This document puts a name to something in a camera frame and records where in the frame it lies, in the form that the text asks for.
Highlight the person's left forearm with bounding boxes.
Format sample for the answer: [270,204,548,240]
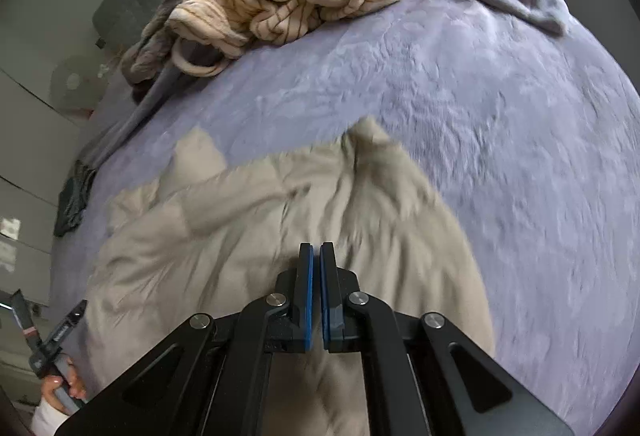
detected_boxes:
[31,398,68,434]

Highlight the brown grey fleece garment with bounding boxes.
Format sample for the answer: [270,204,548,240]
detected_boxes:
[120,0,241,89]

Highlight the white wardrobe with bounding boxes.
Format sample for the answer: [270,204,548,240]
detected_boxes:
[0,66,81,307]

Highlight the beige puffer jacket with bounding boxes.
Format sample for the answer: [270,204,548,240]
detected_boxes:
[82,115,496,436]

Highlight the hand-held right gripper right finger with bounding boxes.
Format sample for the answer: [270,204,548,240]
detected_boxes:
[320,241,576,436]

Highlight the dark green folded clothes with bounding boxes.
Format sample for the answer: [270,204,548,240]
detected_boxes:
[54,160,98,238]

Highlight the white electric fan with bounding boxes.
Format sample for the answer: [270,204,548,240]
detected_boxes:
[49,53,115,117]

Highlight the person's left hand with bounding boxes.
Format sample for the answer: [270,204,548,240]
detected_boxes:
[41,356,87,413]

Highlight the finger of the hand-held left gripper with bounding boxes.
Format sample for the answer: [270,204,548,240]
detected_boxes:
[41,299,89,351]
[9,288,42,353]

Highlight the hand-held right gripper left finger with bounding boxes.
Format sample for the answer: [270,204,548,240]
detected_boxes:
[53,242,315,436]

